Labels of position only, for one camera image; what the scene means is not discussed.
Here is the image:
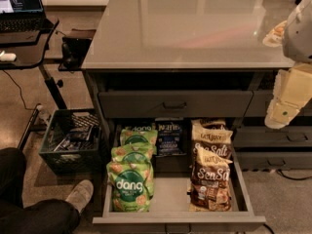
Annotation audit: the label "open grey middle drawer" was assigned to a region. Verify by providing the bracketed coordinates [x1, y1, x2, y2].
[93, 118, 265, 234]

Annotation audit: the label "black laptop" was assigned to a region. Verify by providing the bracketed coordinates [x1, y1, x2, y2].
[0, 0, 46, 33]

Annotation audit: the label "black adjustable side desk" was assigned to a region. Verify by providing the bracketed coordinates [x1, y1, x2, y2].
[0, 15, 68, 151]

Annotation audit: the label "green dang bag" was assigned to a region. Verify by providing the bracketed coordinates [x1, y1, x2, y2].
[111, 142, 157, 164]
[106, 160, 156, 213]
[120, 129, 158, 145]

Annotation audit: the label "black box on floor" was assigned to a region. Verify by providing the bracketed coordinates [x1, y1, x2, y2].
[58, 28, 96, 71]

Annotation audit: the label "middle brown sea salt bag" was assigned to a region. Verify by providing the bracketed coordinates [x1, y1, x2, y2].
[191, 126, 233, 159]

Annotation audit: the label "grey cabinet with glass counter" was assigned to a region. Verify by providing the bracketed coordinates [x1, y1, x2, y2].
[83, 0, 311, 234]

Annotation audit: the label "rear brown sea salt bag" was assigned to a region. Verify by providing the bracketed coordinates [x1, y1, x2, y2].
[192, 118, 226, 130]

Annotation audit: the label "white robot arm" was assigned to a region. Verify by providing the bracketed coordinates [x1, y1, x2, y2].
[262, 0, 312, 129]

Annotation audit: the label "rear green dang bag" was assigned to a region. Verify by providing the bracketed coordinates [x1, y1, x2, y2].
[120, 129, 158, 145]

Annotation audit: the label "grey slipper shoe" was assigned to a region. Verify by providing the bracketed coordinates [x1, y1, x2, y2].
[66, 179, 94, 214]

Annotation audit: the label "front green dang bag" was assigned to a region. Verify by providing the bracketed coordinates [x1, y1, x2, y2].
[106, 160, 156, 213]

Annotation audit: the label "white computer mouse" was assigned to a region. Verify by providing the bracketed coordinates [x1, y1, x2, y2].
[0, 53, 17, 62]

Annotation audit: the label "grey right drawer fronts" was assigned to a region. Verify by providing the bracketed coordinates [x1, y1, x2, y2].
[233, 90, 312, 170]

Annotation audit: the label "front brown sea salt bag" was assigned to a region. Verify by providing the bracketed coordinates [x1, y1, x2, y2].
[189, 147, 231, 212]

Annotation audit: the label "black cable on floor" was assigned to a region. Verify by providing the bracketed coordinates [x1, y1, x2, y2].
[2, 69, 37, 111]

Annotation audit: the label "black plastic crate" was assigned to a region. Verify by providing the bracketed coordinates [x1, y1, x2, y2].
[38, 108, 101, 175]

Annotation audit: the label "person leg black trousers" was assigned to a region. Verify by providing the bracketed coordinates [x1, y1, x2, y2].
[0, 147, 80, 234]

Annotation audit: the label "blue chip bag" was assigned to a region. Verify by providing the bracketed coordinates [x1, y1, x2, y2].
[156, 120, 184, 156]

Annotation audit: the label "middle green dang bag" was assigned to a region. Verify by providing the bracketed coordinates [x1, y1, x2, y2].
[111, 142, 157, 164]

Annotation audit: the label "grey top drawer front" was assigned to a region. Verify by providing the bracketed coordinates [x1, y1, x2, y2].
[98, 91, 253, 118]

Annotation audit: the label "brown sea salt bag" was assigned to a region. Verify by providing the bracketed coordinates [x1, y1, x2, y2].
[192, 118, 226, 130]
[189, 147, 231, 212]
[191, 126, 233, 159]

